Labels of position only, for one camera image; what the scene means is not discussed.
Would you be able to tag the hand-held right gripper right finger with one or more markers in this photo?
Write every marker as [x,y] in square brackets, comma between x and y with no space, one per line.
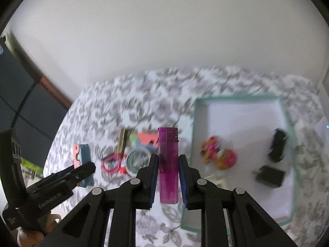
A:
[184,182]

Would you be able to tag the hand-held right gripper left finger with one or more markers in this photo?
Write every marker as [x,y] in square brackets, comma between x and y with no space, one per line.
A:
[153,182]

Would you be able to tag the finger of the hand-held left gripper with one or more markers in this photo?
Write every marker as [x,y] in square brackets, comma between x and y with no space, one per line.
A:
[83,172]
[60,172]

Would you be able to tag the purple lighter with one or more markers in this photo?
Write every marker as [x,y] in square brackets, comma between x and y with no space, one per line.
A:
[168,164]

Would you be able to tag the round metal tin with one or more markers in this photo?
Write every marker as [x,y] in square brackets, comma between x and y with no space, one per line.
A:
[136,160]

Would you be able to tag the pink toy watch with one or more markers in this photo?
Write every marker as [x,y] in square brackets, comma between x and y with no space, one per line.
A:
[110,163]

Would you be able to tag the pink toy figure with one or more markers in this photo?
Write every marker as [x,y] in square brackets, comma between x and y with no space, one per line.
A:
[218,153]

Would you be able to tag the gold patterned metal case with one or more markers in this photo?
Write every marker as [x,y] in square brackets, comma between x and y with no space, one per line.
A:
[122,141]

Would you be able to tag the black square box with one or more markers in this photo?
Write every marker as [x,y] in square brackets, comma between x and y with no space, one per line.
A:
[270,177]

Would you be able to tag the teal cardboard box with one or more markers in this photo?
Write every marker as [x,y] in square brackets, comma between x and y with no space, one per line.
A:
[246,123]

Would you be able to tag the black plastic clip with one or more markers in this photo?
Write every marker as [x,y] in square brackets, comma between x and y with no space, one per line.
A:
[278,145]

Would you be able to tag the person's left hand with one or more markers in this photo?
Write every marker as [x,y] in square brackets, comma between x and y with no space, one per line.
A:
[30,236]

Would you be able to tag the green packet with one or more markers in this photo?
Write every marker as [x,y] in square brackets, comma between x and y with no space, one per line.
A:
[32,166]

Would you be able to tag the dark cabinet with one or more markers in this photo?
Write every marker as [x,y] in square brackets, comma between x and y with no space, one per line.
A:
[23,103]

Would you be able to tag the floral blanket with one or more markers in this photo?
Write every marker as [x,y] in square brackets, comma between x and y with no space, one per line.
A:
[133,103]

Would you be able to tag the brown wooden trim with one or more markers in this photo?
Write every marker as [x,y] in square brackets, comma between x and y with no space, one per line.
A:
[46,79]

